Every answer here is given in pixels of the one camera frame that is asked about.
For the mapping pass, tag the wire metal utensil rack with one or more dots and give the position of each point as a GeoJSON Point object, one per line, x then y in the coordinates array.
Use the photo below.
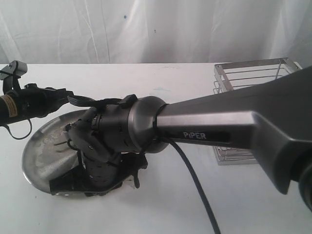
{"type": "Point", "coordinates": [238, 75]}

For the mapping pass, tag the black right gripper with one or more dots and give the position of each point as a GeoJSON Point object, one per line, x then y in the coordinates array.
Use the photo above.
{"type": "Point", "coordinates": [99, 178]}

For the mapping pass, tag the white backdrop curtain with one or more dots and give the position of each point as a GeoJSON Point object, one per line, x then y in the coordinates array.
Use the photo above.
{"type": "Point", "coordinates": [155, 31]}

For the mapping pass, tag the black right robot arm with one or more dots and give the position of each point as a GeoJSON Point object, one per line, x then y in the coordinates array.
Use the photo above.
{"type": "Point", "coordinates": [272, 120]}

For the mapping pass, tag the round steel plate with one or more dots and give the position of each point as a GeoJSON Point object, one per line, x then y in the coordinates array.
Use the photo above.
{"type": "Point", "coordinates": [42, 161]}

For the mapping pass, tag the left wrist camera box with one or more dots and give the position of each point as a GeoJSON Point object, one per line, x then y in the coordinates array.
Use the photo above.
{"type": "Point", "coordinates": [14, 69]}

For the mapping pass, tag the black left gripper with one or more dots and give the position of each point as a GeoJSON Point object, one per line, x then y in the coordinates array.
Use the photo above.
{"type": "Point", "coordinates": [33, 101]}

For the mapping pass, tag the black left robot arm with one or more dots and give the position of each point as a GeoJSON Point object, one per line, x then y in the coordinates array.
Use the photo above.
{"type": "Point", "coordinates": [8, 108]}

